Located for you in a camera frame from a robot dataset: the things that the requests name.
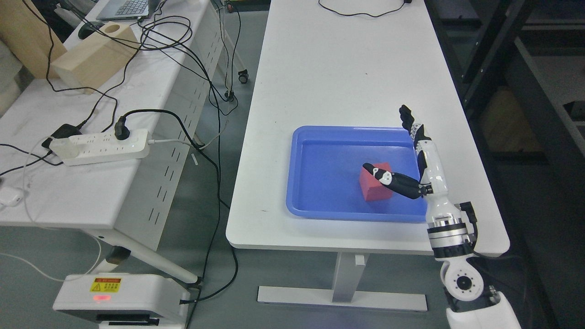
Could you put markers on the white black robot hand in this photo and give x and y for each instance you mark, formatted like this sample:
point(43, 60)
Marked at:
point(432, 184)

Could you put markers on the pink foam block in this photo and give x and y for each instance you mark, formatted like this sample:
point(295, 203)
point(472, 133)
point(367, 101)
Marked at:
point(372, 189)

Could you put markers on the blue plastic tray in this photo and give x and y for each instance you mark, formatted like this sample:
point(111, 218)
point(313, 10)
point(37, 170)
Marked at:
point(325, 164)

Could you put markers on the black metal shelf right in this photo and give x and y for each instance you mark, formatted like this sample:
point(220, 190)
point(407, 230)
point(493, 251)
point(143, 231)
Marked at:
point(518, 67)

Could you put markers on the white table with tray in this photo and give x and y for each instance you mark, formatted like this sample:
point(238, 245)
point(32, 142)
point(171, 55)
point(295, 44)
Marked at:
point(329, 85)

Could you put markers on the wooden block with hole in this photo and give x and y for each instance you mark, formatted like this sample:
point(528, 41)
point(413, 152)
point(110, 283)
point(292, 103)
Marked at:
point(97, 58)

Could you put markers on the white side desk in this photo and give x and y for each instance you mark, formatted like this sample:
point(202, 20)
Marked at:
point(126, 203)

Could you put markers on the white floor device box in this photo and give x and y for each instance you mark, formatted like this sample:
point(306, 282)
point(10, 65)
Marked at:
point(124, 301)

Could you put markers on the white power strip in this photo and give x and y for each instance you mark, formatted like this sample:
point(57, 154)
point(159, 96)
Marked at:
point(100, 148)

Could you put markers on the laptop computer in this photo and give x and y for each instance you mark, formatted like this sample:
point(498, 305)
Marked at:
point(115, 10)

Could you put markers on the white charger adapter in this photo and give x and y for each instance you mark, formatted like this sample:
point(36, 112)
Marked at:
point(10, 196)

